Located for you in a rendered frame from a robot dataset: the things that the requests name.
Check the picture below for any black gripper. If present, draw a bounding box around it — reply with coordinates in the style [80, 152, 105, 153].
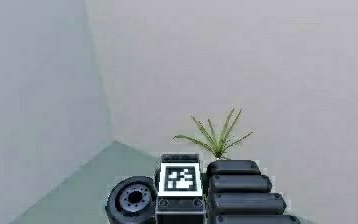
[105, 175, 159, 224]

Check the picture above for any green house plant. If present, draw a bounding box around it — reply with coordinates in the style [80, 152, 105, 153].
[172, 107, 254, 161]

